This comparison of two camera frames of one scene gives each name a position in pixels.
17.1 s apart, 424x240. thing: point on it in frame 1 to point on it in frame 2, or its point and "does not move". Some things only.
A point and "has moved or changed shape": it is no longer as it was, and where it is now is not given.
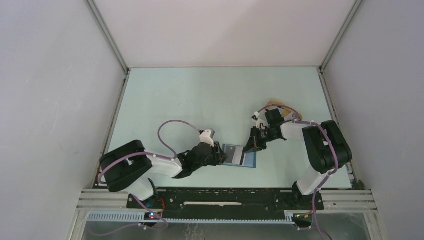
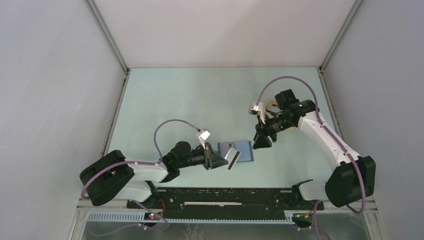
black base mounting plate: [227, 200] does not move
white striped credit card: [237, 155] to [224, 149]
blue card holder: [237, 157] has moved or changed shape
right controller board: [303, 216] does not move
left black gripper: [219, 156] does not move
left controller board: [151, 216] does not move
